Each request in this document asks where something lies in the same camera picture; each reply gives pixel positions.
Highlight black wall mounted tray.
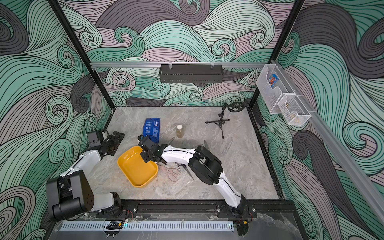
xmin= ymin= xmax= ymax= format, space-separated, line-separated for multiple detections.
xmin=159 ymin=65 xmax=224 ymax=84

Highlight aluminium rail right wall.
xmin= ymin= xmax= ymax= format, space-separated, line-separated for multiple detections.
xmin=271 ymin=60 xmax=384 ymax=224

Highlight large clear wall bin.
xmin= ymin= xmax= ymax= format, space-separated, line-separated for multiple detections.
xmin=256 ymin=64 xmax=294 ymax=114

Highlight black corner frame post left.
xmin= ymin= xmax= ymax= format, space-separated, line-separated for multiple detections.
xmin=48 ymin=0 xmax=116 ymax=111

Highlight blue wet wipes pack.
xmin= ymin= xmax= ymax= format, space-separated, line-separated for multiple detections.
xmin=143 ymin=118 xmax=161 ymax=144

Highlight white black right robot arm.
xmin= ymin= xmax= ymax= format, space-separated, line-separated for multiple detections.
xmin=138 ymin=135 xmax=249 ymax=218

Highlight black corner frame post right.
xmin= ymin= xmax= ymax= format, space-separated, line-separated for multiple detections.
xmin=247 ymin=0 xmax=306 ymax=109

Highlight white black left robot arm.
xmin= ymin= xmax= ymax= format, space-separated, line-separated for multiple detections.
xmin=46 ymin=130 xmax=125 ymax=222

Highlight aluminium rail back wall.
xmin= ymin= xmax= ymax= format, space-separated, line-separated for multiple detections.
xmin=90 ymin=61 xmax=267 ymax=69

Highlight white slotted cable duct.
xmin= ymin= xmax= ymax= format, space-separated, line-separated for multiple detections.
xmin=59 ymin=221 xmax=235 ymax=232

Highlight aluminium rail wall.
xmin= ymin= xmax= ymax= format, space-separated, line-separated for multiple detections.
xmin=90 ymin=61 xmax=267 ymax=69
xmin=271 ymin=60 xmax=384 ymax=224

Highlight black corner frame post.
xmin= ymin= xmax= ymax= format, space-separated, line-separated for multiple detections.
xmin=48 ymin=0 xmax=116 ymax=111
xmin=247 ymin=0 xmax=306 ymax=109

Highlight small clear wall bin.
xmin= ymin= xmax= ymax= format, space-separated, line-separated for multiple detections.
xmin=277 ymin=94 xmax=311 ymax=127

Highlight long thin black scissors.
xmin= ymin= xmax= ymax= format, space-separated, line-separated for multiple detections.
xmin=177 ymin=163 xmax=195 ymax=181

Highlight small amber liquid bottle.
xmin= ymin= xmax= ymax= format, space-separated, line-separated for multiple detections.
xmin=176 ymin=125 xmax=184 ymax=139

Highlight colourful item in bin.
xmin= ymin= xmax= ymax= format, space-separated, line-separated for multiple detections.
xmin=268 ymin=74 xmax=280 ymax=88

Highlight black mini tripod stand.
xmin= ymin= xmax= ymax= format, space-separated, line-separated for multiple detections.
xmin=205 ymin=102 xmax=246 ymax=140

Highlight yellow storage box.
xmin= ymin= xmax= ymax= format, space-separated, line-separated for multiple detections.
xmin=117 ymin=146 xmax=159 ymax=188

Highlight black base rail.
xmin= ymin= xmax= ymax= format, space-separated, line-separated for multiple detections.
xmin=122 ymin=199 xmax=299 ymax=220

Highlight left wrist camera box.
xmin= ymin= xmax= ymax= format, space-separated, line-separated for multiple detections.
xmin=87 ymin=130 xmax=104 ymax=149

